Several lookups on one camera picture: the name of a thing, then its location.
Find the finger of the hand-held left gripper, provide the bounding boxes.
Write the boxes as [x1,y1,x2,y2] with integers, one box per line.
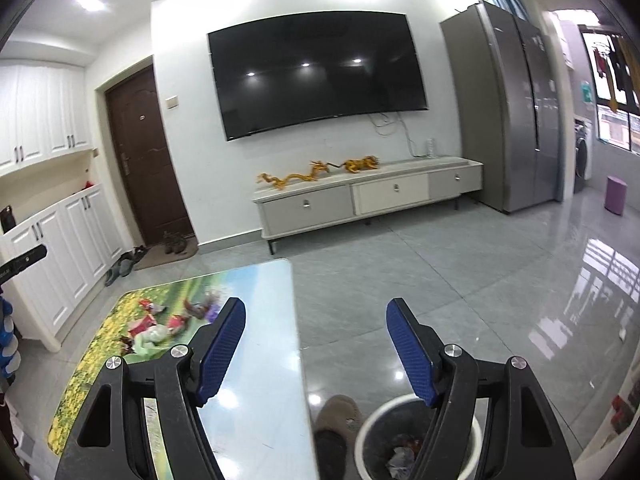
[0,245,48,281]

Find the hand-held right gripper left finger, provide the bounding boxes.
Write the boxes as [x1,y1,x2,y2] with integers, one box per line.
[55,297,247,480]

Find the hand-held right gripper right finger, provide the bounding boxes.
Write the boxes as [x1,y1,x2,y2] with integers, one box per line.
[385,297,591,480]

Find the brown purple wrapper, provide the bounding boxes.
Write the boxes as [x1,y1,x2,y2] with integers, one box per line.
[184,296,221,322]

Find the white green plastic bag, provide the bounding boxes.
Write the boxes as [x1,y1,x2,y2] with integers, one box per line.
[122,325,173,361]

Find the white waste bin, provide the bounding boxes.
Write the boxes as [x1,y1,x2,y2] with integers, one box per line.
[354,394,483,480]

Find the table with landscape print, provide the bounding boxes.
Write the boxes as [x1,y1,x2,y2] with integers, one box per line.
[47,258,321,480]

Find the white hallway cupboard unit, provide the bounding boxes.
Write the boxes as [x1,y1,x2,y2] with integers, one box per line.
[0,57,126,353]

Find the blue white bundle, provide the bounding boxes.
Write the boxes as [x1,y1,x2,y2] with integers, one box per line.
[0,295,21,396]

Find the brown slipper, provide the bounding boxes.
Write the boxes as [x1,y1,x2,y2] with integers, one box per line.
[314,394,363,480]

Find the crumpled grey paper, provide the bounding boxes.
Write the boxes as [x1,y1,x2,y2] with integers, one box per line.
[390,447,417,477]

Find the brown doormat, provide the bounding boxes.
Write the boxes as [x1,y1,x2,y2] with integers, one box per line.
[135,245,198,271]

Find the dark brown entrance door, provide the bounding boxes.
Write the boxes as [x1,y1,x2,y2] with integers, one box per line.
[104,67,195,246]

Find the white grey television cabinet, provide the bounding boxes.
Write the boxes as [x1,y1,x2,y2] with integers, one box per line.
[251,156,484,255]

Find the long golden dragon figurine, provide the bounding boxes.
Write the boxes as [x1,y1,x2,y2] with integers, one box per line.
[257,160,333,190]

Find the short golden beast figurine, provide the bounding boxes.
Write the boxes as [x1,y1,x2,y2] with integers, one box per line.
[341,155,382,175]

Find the dark red box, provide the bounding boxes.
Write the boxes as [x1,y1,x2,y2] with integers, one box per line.
[612,395,638,433]

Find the purple stool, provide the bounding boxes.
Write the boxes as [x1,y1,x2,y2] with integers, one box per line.
[604,176,628,215]

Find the grey double-door refrigerator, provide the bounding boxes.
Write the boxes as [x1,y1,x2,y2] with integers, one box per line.
[439,1,563,215]

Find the grey washing machine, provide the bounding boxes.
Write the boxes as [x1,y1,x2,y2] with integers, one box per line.
[572,117,593,193]

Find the hanging dark yellow garment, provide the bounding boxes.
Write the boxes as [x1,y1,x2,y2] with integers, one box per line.
[607,35,632,111]

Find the black wall television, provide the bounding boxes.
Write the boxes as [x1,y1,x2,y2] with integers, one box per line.
[207,11,430,142]

